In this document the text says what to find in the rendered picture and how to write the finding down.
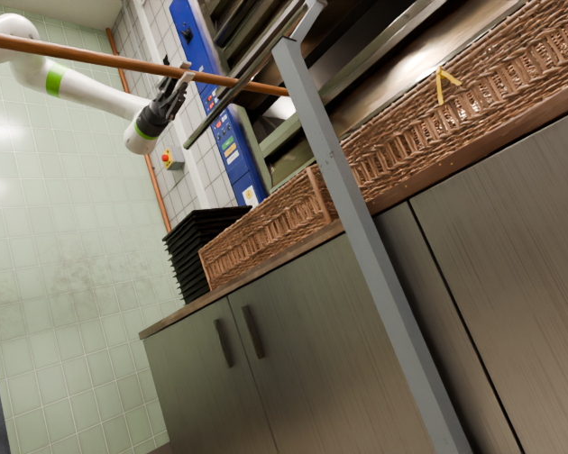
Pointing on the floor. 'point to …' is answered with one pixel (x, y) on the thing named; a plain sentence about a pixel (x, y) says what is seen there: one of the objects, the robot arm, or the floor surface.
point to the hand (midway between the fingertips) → (183, 75)
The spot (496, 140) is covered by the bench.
